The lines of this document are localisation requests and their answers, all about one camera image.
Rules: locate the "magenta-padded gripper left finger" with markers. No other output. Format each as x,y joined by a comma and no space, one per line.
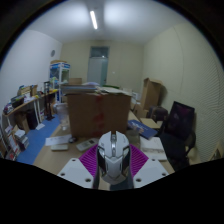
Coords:
74,171

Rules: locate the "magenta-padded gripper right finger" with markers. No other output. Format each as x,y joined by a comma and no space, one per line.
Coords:
150,171

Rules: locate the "white and black computer mouse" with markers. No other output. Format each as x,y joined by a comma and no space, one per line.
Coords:
113,160

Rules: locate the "black eyeglasses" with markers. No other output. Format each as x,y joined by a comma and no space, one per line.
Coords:
72,140

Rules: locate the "white paper sheet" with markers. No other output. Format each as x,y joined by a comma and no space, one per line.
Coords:
56,140

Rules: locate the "blue book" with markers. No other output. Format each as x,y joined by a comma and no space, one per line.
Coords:
141,128

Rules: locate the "black office chair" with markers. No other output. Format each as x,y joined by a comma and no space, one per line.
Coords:
178,133

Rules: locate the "clear plastic jar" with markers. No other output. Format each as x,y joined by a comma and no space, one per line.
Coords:
62,116

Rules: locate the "large brown cardboard box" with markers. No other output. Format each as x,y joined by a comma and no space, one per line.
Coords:
96,115

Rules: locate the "cluttered shelf unit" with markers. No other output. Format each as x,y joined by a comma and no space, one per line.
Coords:
20,116

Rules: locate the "open brown cardboard box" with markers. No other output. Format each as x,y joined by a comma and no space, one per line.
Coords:
151,93

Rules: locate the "blue and white display cabinet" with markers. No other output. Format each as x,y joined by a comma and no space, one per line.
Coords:
59,78

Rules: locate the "door with top window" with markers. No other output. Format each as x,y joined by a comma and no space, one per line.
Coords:
97,66

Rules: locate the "ceiling tube light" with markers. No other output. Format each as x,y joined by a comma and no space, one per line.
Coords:
93,19

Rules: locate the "round wall clock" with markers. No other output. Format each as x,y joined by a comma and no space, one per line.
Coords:
52,53

